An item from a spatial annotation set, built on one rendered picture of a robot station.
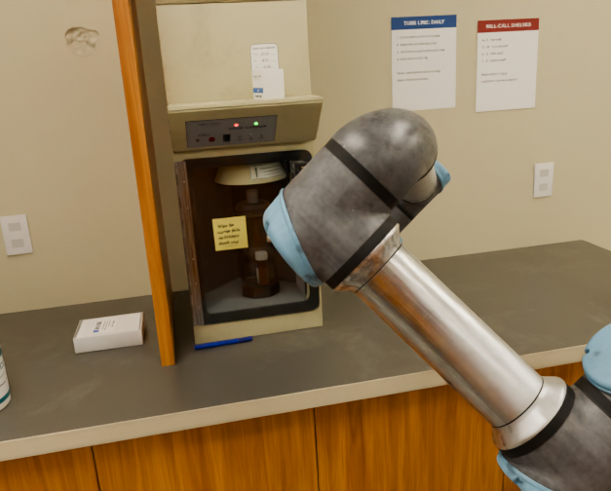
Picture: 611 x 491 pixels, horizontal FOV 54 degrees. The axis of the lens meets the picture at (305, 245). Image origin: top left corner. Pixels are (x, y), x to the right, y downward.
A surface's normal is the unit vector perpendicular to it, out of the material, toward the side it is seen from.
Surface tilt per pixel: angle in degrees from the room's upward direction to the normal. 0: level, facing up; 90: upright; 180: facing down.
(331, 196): 73
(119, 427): 90
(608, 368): 36
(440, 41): 90
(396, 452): 90
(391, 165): 84
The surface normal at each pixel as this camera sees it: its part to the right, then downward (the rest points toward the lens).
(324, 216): -0.12, 0.07
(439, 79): 0.22, 0.26
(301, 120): 0.19, 0.86
